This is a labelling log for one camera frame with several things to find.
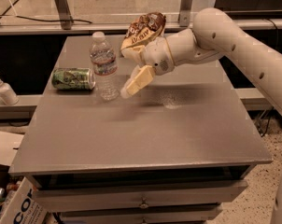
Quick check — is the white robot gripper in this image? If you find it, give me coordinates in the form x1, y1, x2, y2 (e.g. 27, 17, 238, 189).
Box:
120, 37, 175, 99

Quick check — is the clear plastic water bottle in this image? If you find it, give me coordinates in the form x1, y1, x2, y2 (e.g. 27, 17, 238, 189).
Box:
90, 32, 120, 101

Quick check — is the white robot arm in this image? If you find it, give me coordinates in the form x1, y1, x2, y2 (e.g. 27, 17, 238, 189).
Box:
120, 7, 282, 116

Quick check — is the green soda can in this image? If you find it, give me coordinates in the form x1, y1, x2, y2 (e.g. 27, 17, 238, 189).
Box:
51, 68, 95, 90

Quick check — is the white pump lotion bottle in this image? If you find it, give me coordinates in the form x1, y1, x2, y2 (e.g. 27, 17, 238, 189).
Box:
0, 78, 19, 105

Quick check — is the brown chip bag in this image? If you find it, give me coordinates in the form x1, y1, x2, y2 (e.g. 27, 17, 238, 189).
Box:
121, 12, 166, 49

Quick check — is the grey drawer cabinet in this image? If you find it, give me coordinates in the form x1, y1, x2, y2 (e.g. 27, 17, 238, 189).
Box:
8, 34, 275, 224

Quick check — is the upper grey drawer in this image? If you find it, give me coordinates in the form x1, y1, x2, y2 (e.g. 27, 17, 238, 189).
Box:
34, 180, 247, 212

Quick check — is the grey drawer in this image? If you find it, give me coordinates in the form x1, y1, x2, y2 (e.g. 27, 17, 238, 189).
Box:
62, 204, 222, 224
34, 180, 247, 212

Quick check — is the brown cardboard box flap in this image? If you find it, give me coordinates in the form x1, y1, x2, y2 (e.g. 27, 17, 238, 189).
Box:
0, 131, 23, 166

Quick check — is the lower grey drawer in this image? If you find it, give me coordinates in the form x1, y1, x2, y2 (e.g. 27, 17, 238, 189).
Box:
62, 204, 222, 224

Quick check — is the white cardboard box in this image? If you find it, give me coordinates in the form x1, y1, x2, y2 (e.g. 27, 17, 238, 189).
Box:
0, 178, 47, 224

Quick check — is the right metal rail bracket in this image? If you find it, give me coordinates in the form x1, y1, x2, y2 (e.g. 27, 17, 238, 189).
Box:
178, 0, 193, 27

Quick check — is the metal rail bracket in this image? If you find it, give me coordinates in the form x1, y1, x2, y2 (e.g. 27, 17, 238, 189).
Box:
54, 0, 73, 30
178, 0, 193, 27

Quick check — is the left metal rail bracket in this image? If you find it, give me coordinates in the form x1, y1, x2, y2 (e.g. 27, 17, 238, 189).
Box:
54, 0, 73, 30

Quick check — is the black cable at right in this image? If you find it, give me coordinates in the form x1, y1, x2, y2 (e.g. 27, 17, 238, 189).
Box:
259, 106, 275, 138

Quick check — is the black cable on floor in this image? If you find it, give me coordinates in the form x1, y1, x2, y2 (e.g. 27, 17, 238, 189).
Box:
0, 0, 93, 25

